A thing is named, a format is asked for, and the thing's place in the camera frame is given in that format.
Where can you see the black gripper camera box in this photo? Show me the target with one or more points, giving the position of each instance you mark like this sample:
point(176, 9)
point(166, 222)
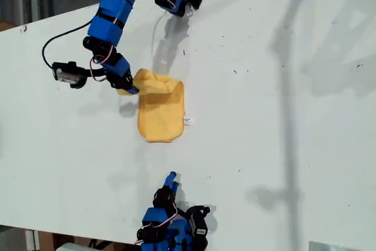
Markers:
point(198, 220)
point(67, 74)

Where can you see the yellow square towel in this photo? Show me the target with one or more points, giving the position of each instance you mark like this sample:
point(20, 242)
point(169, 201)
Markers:
point(161, 110)

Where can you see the brown cardboard box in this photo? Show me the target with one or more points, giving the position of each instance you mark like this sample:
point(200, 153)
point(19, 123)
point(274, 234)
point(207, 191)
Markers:
point(45, 240)

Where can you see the white table leg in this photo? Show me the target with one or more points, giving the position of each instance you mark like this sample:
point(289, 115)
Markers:
point(31, 240)

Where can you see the black camera stalk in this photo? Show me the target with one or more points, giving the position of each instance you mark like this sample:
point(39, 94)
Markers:
point(94, 71)

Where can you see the white towel label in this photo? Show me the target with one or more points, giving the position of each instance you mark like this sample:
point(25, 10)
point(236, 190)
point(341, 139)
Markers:
point(188, 120)

